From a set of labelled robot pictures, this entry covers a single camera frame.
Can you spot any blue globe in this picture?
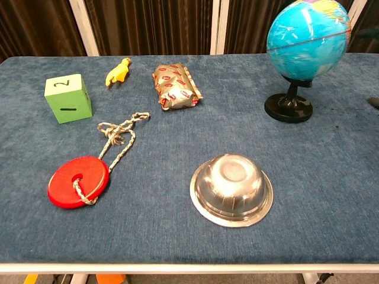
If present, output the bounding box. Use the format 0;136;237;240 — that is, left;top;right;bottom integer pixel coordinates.
264;0;352;124

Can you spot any silver red-printed snack packet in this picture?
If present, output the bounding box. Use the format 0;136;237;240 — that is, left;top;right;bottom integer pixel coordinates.
152;63;204;111

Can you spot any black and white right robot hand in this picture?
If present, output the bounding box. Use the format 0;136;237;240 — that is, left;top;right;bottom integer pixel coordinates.
352;27;379;109

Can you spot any green numbered cube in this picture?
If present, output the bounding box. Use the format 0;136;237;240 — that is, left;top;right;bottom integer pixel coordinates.
44;73;93;124

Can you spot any upturned stainless steel bowl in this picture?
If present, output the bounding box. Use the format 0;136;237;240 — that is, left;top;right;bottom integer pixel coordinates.
189;152;274;228

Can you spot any red disc with braided rope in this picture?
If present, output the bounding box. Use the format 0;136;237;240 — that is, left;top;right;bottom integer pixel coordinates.
47;111;151;209

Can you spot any white partition frame post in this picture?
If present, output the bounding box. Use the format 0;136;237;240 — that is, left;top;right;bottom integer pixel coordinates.
210;0;229;56
68;0;100;57
346;0;368;23

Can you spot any blue fabric table mat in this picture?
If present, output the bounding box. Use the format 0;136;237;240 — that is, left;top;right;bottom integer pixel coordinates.
0;53;379;264

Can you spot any brown pleated curtain panel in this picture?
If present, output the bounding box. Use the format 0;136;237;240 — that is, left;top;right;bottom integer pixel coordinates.
345;0;379;54
83;0;216;57
0;0;87;63
224;0;297;56

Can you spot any yellow rubber chicken toy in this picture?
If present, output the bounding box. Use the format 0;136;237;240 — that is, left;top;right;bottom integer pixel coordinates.
105;57;131;88

